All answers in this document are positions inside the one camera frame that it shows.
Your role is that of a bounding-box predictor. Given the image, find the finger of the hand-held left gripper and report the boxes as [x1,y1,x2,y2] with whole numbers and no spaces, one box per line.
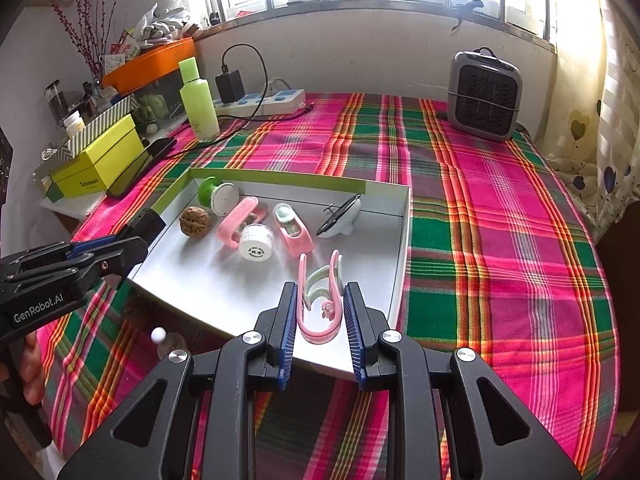
[10,232,136,271]
[65,237,150,288]

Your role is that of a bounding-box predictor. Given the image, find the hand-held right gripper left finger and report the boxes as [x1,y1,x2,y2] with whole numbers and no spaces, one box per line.
[57,281,299,480]

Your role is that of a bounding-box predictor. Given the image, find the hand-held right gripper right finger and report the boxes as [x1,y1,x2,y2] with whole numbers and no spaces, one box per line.
[342,281,583,480]

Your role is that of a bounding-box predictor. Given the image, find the pink and mint clip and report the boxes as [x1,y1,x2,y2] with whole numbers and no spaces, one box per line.
[296,249,346,346]

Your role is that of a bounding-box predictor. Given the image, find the black boxy device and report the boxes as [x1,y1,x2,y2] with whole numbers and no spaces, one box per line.
[127,210,167,246]

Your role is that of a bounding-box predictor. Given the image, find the green and white cardboard box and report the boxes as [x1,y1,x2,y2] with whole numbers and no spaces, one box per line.
[127,167,413,381]

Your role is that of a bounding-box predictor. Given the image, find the brown walnut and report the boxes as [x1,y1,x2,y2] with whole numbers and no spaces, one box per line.
[179,206,213,238]

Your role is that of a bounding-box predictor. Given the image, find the white round brush pink handle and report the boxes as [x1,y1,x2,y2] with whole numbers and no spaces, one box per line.
[216,196,275,262]

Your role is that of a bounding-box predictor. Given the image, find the black and white round disc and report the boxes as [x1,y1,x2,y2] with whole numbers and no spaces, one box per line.
[316,193,362,238]

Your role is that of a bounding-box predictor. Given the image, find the person's left hand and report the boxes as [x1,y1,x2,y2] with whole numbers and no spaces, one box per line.
[0,332,47,407]

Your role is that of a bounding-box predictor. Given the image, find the white shelf board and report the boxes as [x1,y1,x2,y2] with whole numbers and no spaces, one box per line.
[40,192,108,221]

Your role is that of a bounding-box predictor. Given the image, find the black smartphone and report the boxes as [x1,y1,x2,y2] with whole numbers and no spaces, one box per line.
[142,136,178,161]
[106,146,156,198]

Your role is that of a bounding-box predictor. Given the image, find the yellow cardboard box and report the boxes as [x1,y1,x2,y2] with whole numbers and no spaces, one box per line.
[50,113,151,198]

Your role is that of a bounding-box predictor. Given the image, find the small pink device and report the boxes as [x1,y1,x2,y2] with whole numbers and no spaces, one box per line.
[272,202,316,256]

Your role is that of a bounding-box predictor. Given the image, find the grey round stand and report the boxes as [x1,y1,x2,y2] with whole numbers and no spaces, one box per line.
[157,332,188,361]

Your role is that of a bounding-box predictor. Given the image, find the green and white round spool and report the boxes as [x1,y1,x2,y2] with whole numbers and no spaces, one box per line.
[197,176,240,218]

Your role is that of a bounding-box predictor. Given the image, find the grey chevron patterned box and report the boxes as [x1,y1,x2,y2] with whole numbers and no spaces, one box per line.
[52,94,138,161]

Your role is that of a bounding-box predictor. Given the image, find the green jar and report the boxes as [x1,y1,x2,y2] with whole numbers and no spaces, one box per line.
[135,94,168,126]

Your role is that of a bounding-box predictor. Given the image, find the dark glass jar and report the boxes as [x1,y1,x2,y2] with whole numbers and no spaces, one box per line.
[44,82,71,126]

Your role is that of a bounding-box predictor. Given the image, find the light green bottle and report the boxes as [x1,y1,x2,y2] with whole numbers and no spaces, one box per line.
[178,57,221,142]

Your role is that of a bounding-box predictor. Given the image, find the pink green plaid cloth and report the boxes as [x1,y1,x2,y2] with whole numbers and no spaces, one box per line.
[37,91,623,480]

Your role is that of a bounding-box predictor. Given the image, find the orange plastic tray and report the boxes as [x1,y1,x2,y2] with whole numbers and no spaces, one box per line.
[101,36,198,95]

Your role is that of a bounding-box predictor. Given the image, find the red and white cards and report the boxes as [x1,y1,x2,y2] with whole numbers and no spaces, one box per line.
[100,30,141,76]

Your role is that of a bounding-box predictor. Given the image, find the black charger plug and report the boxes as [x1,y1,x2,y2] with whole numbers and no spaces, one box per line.
[215,71,246,104]

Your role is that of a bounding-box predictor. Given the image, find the dried red flower branches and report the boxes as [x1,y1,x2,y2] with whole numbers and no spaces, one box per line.
[50,0,128,81]

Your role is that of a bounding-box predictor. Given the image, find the white power strip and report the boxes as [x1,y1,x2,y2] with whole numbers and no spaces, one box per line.
[212,87,307,117]

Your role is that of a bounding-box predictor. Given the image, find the crumpled white plastic bag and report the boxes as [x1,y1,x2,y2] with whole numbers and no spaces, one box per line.
[132,0,201,46]

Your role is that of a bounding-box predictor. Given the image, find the grey space heater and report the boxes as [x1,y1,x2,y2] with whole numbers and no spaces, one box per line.
[446,47,524,142]

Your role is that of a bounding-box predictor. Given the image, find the cream heart print curtain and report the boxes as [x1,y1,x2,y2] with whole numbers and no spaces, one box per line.
[542,0,640,241]

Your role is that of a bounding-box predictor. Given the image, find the black window hook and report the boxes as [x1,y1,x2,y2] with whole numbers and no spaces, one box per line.
[450,0,485,33]

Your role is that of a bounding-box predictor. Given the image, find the black charger cable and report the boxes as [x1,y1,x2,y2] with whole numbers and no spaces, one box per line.
[165,44,316,161]

